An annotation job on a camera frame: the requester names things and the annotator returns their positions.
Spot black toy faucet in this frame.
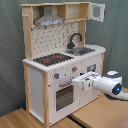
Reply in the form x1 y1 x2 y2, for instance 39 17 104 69
66 32 83 50

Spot grey toy sink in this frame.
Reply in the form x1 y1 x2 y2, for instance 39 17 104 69
66 47 94 56

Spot white wooden toy kitchen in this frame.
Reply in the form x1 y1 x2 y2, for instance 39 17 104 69
22 2 105 127

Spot oven door with window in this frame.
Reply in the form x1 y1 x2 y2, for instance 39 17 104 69
55 85 74 112

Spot white fridge door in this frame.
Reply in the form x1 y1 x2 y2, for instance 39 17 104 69
79 55 102 107

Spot black stovetop red burners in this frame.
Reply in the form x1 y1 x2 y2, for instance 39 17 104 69
34 53 70 66

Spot red stove knob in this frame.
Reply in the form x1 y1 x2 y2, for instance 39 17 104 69
72 66 78 72
54 73 60 79

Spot right red stove knob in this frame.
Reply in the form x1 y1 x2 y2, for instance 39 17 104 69
72 66 78 72

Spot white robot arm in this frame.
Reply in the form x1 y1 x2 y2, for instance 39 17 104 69
72 71 128 101

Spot grey range hood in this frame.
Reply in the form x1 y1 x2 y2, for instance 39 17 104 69
35 5 64 27

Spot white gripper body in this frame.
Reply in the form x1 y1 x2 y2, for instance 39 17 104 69
72 72 98 91

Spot left red stove knob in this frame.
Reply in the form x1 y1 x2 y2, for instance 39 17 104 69
54 73 60 79

